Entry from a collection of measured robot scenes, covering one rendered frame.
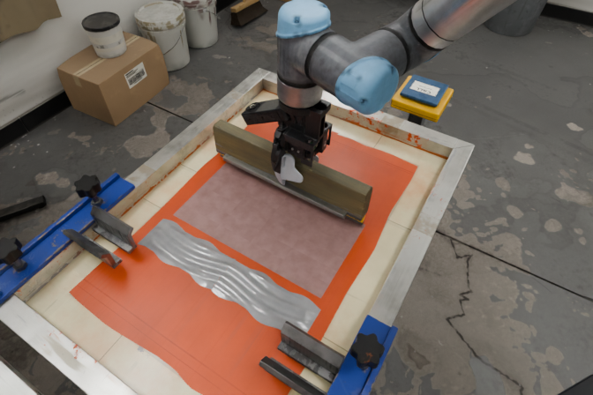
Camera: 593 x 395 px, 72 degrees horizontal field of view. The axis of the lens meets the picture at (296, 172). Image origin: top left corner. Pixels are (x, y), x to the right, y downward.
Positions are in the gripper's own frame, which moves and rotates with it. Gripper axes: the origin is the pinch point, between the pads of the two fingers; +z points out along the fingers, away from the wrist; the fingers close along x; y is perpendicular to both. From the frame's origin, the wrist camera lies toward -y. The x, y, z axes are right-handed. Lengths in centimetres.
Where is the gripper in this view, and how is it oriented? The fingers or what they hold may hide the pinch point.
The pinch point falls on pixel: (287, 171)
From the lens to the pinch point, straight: 83.9
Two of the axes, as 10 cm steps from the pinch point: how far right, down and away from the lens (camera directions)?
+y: 8.6, 4.1, -3.2
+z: -0.3, 6.7, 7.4
